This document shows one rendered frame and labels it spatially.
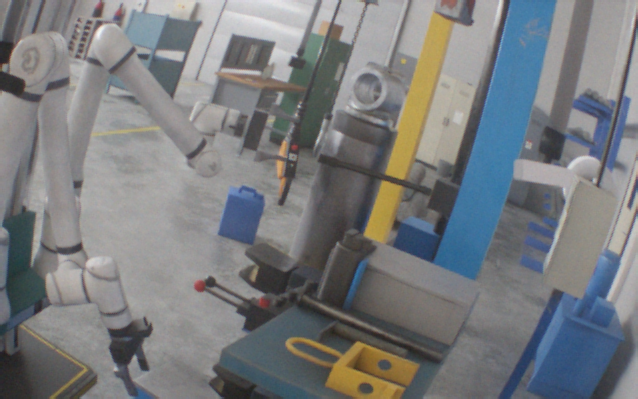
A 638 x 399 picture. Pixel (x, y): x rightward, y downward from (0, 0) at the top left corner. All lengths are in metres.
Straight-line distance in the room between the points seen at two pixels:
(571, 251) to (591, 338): 2.01
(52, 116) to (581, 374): 3.71
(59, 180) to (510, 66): 1.40
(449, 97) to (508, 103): 10.32
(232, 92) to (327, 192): 6.17
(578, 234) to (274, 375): 1.31
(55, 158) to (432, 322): 1.06
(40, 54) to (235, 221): 4.11
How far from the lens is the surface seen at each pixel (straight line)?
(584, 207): 2.23
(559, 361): 4.24
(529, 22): 2.06
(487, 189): 2.05
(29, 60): 1.32
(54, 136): 1.51
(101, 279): 1.45
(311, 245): 2.22
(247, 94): 8.19
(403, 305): 1.72
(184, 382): 2.84
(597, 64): 12.90
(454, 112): 12.32
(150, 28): 9.99
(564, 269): 2.27
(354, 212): 2.18
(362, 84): 2.24
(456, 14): 2.08
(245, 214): 5.23
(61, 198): 1.54
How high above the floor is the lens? 1.69
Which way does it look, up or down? 13 degrees down
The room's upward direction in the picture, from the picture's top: 18 degrees clockwise
